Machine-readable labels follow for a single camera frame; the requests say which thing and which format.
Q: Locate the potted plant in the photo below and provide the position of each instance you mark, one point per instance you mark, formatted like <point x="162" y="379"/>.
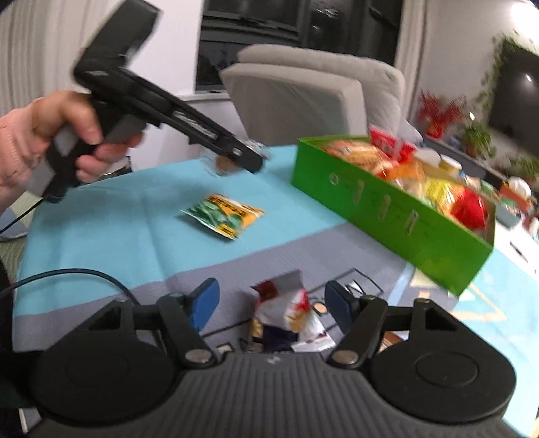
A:
<point x="478" y="139"/>

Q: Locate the person's left hand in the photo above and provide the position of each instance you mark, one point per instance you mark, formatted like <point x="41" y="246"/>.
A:
<point x="63" y="109"/>

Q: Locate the green yellow snack packet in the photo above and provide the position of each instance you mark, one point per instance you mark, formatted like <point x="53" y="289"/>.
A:
<point x="223" y="214"/>

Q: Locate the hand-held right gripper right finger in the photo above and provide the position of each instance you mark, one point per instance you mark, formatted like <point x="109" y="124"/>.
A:
<point x="339" y="303"/>

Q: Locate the trailing vine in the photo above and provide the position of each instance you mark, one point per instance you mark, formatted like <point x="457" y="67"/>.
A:
<point x="490" y="80"/>

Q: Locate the white curtain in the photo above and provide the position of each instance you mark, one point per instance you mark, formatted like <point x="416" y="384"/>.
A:
<point x="42" y="42"/>
<point x="414" y="46"/>

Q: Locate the clear packet brown cookie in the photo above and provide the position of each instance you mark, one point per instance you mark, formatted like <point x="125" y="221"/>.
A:
<point x="221" y="164"/>

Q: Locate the pile of snacks in box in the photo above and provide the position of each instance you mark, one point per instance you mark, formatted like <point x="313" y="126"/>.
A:
<point x="442" y="189"/>

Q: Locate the red flower arrangement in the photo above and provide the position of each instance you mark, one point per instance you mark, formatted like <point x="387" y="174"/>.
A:
<point x="440" y="111"/>

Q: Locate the white red snack packet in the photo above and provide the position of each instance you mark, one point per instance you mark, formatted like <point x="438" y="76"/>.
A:
<point x="290" y="311"/>

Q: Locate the wall television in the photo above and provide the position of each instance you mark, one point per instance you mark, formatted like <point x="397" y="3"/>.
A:
<point x="518" y="97"/>

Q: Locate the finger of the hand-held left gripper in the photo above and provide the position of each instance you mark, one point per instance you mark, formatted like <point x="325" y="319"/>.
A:
<point x="202" y="120"/>
<point x="248" y="162"/>

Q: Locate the green cardboard box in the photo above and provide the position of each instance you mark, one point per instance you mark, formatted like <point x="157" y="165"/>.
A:
<point x="400" y="236"/>

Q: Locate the grey armchair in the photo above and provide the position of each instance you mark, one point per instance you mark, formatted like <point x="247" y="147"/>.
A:
<point x="303" y="97"/>

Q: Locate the dark window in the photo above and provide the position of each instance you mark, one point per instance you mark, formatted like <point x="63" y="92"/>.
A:
<point x="273" y="21"/>

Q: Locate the dark blue snack packet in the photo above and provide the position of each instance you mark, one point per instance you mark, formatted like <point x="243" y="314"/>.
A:
<point x="273" y="337"/>

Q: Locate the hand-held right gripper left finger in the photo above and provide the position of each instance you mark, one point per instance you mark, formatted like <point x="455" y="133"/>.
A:
<point x="205" y="301"/>

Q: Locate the green striped cloth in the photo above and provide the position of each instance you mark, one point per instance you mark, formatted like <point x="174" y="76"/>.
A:
<point x="10" y="248"/>

